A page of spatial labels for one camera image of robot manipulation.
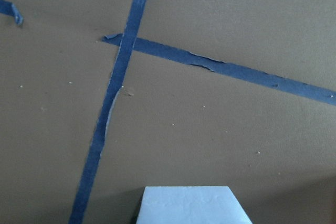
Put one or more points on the light blue foam block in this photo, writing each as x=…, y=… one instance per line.
x=190, y=204

